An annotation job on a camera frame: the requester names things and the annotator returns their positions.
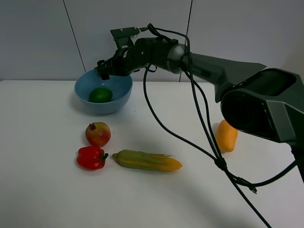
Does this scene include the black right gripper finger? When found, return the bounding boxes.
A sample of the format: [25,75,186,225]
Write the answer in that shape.
[94,59,111,80]

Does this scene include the black cable bundle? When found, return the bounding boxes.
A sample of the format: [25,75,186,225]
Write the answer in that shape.
[140,23,297,228]

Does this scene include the yellow orange mango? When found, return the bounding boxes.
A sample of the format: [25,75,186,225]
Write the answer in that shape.
[216,120,238,152]

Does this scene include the red green pomegranate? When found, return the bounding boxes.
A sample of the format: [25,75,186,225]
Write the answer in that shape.
[85,122,111,147]

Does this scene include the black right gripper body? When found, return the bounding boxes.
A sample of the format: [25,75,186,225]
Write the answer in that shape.
[108,38,178,76]

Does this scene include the red bell pepper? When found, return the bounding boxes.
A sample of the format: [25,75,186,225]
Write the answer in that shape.
[76,146,109,170]

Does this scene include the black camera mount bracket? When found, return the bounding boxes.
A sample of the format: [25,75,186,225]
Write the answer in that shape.
[110,27,141,49]

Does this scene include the corn cob with husk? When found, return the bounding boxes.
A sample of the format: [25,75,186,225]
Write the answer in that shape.
[112,150,183,172]

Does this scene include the blue plastic bowl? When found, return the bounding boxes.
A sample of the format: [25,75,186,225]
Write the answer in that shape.
[74,70,133,115]

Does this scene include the green lime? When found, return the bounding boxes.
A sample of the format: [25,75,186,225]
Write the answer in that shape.
[88,87,113,103]

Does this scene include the right robot arm dark grey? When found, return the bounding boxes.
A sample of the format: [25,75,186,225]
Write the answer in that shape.
[95,38,304,173]

